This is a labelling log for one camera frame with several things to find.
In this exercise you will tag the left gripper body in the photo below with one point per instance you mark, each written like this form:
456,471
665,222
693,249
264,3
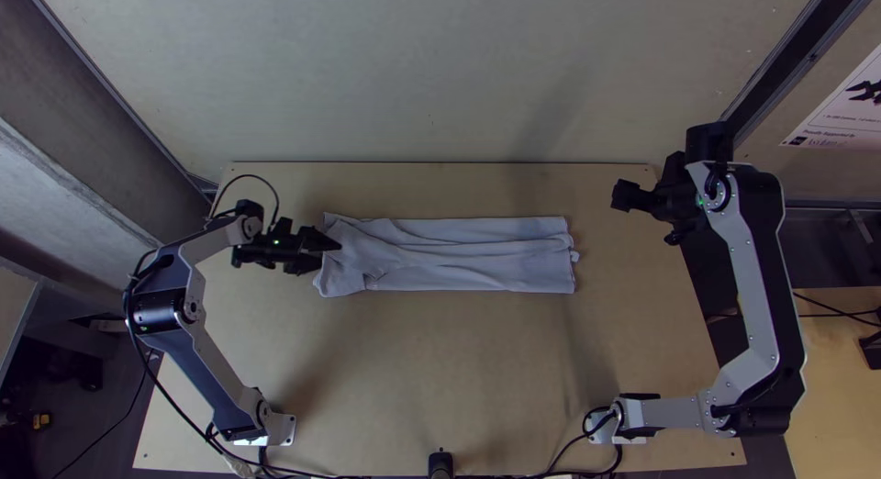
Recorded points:
301,255

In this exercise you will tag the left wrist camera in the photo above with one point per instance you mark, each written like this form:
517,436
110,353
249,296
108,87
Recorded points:
283,226

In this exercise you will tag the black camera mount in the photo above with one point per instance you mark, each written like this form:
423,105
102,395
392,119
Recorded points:
440,465

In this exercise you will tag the pale wooden side desk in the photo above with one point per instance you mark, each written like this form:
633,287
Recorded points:
833,410

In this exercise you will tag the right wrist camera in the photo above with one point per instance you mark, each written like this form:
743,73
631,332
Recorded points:
678,232

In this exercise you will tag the white printed poster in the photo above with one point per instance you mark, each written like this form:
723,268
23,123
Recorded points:
846,114

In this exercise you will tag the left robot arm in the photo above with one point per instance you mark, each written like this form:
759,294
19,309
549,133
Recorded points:
155,310

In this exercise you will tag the white t-shirt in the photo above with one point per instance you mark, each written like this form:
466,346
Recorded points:
447,259

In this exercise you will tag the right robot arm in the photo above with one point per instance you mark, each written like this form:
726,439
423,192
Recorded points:
750,293

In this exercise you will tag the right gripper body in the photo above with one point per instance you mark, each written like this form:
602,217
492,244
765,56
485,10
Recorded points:
661,199

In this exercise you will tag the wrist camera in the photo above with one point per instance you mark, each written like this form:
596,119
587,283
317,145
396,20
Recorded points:
283,226
678,232

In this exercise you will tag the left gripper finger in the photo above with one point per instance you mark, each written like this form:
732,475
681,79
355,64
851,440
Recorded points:
325,242

